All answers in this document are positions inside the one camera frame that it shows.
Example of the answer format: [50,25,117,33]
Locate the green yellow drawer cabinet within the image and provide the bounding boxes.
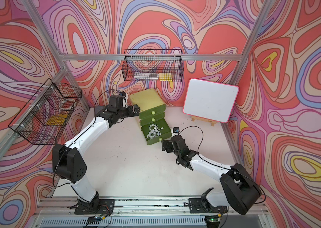
[130,88,172,145]

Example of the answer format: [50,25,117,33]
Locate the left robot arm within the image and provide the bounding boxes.
[52,92,140,214]

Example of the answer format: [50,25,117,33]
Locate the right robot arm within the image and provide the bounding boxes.
[161,135,262,215]

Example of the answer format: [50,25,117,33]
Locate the grey whiteboard eraser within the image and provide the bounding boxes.
[94,105,104,117]

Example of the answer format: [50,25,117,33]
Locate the wooden whiteboard easel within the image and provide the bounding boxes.
[191,116,217,126]

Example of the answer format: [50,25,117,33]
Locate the yellow item in back basket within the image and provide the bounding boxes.
[159,73,173,82]

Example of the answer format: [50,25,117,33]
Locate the yellow item in basket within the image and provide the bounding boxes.
[45,114,67,126]
[159,73,173,82]

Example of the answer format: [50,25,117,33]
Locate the pink framed whiteboard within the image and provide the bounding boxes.
[183,78,239,123]

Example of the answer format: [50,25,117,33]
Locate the yellow item in left basket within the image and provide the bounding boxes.
[45,114,67,126]

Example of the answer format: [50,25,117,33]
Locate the green circuit board right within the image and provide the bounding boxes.
[206,214,222,222]

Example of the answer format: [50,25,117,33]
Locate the green circuit board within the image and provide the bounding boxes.
[86,216,106,224]
[206,214,222,222]

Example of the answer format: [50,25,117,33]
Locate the green circuit board left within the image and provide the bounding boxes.
[86,216,106,224]

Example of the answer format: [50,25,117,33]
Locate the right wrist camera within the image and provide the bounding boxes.
[172,127,180,136]

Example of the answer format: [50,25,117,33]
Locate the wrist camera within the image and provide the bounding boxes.
[119,91,127,98]
[172,127,180,136]

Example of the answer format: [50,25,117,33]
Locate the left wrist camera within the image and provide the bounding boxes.
[119,91,127,98]

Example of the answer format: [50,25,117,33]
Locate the back wire basket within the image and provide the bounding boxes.
[121,48,184,82]

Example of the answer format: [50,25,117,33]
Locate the wire basket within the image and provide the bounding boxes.
[121,48,184,82]
[8,79,82,145]

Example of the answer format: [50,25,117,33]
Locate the left wire basket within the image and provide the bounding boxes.
[8,79,82,145]

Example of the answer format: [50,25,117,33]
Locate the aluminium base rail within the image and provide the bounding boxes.
[27,196,276,228]

